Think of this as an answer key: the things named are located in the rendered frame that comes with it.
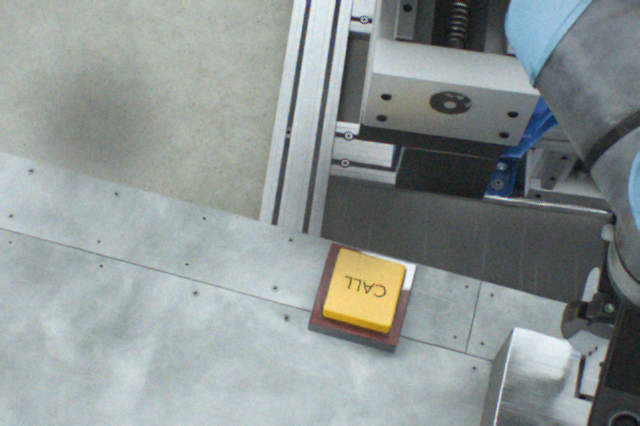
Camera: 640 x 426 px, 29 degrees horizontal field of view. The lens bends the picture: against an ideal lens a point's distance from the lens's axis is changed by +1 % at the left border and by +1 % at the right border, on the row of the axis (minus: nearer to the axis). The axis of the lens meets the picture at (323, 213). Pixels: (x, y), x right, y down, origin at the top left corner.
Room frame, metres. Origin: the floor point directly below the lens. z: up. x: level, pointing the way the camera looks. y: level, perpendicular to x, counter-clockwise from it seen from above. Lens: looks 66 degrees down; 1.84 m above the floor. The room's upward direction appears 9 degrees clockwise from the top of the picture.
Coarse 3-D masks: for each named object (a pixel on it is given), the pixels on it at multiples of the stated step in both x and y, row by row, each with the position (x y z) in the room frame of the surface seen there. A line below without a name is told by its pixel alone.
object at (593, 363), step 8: (592, 352) 0.32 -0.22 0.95; (600, 352) 0.32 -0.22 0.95; (592, 360) 0.32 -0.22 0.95; (600, 360) 0.32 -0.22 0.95; (584, 368) 0.32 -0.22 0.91; (592, 368) 0.31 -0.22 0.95; (600, 368) 0.31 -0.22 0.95; (584, 376) 0.31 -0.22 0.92; (592, 376) 0.30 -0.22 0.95; (584, 384) 0.30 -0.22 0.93; (592, 384) 0.30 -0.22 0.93; (584, 392) 0.31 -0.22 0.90; (592, 392) 0.30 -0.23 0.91
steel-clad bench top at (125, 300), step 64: (0, 192) 0.44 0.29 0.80; (64, 192) 0.45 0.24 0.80; (128, 192) 0.46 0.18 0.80; (0, 256) 0.38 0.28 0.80; (64, 256) 0.39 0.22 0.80; (128, 256) 0.40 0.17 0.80; (192, 256) 0.41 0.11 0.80; (256, 256) 0.42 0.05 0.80; (320, 256) 0.43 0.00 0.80; (0, 320) 0.32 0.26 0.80; (64, 320) 0.33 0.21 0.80; (128, 320) 0.34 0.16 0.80; (192, 320) 0.35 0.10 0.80; (256, 320) 0.36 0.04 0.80; (448, 320) 0.38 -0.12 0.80; (512, 320) 0.39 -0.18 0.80; (0, 384) 0.27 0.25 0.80; (64, 384) 0.28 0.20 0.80; (128, 384) 0.28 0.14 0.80; (192, 384) 0.29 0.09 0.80; (256, 384) 0.30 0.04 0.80; (320, 384) 0.31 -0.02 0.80; (384, 384) 0.32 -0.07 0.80; (448, 384) 0.33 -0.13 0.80
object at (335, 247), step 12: (336, 252) 0.42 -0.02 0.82; (360, 252) 0.43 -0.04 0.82; (408, 264) 0.42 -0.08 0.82; (324, 276) 0.40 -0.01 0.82; (408, 276) 0.41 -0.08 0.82; (324, 288) 0.39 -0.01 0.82; (408, 288) 0.40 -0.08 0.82; (312, 312) 0.37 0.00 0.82; (324, 324) 0.36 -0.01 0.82; (336, 324) 0.36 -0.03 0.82; (348, 324) 0.36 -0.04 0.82; (396, 324) 0.37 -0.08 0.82; (372, 336) 0.35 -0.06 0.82; (384, 336) 0.35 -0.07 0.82; (396, 336) 0.36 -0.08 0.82
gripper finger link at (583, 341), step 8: (592, 272) 0.37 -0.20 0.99; (592, 280) 0.36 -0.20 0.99; (592, 288) 0.35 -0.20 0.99; (584, 296) 0.36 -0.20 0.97; (576, 336) 0.31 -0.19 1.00; (584, 336) 0.31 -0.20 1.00; (592, 336) 0.31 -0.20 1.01; (576, 344) 0.32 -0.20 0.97; (584, 344) 0.32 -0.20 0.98; (592, 344) 0.31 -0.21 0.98; (600, 344) 0.31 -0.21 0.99; (584, 352) 0.32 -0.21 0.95
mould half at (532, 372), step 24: (528, 336) 0.35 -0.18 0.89; (504, 360) 0.33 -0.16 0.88; (528, 360) 0.33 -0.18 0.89; (552, 360) 0.33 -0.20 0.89; (576, 360) 0.33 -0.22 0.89; (504, 384) 0.31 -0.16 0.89; (528, 384) 0.31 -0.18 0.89; (552, 384) 0.31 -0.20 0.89; (504, 408) 0.29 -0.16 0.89; (528, 408) 0.29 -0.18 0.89; (552, 408) 0.29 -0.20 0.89; (576, 408) 0.29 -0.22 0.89
